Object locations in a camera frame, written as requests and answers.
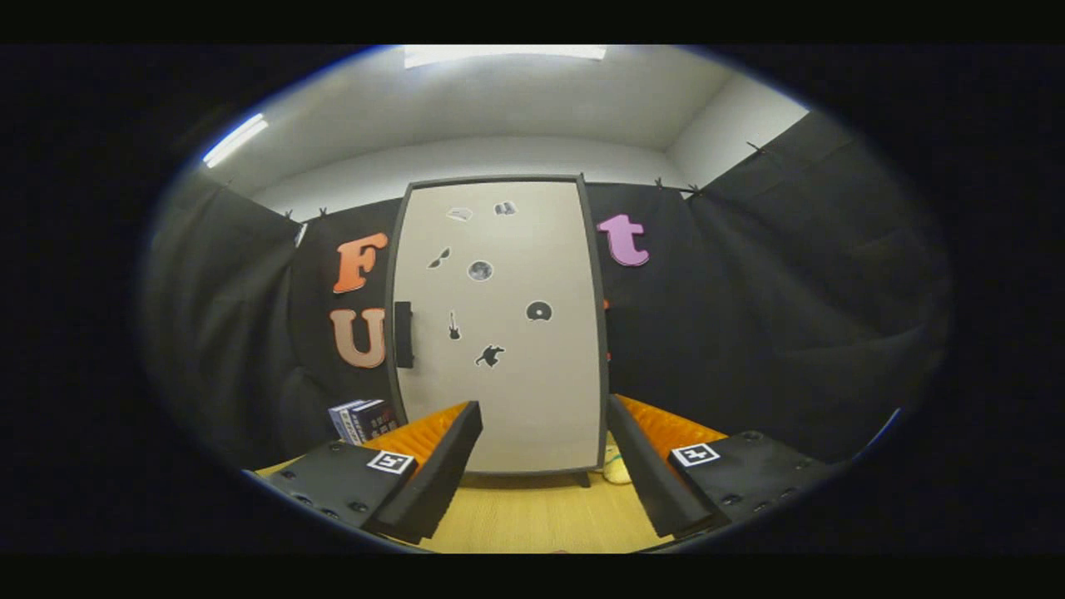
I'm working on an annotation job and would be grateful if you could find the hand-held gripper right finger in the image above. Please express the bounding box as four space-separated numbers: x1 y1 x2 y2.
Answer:
605 394 841 540

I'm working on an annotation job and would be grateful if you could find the dark grey cabinet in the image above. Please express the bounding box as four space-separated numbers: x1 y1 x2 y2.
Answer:
385 174 611 489

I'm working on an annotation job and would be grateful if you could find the dark blue book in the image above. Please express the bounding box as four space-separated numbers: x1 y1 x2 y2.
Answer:
349 399 399 442

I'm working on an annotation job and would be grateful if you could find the black backdrop cloth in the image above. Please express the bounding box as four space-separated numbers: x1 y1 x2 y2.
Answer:
141 112 954 475

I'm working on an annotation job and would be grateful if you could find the yellow plush toy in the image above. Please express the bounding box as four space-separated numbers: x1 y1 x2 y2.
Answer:
601 445 633 485

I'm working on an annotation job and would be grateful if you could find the ceiling strip light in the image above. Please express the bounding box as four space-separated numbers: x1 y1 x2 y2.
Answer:
202 114 269 169

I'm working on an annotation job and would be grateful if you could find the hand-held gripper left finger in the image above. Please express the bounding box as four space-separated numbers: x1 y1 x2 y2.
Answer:
245 400 483 546

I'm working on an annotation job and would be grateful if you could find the ceiling light panel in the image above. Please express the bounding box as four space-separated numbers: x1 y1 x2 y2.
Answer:
404 45 608 69

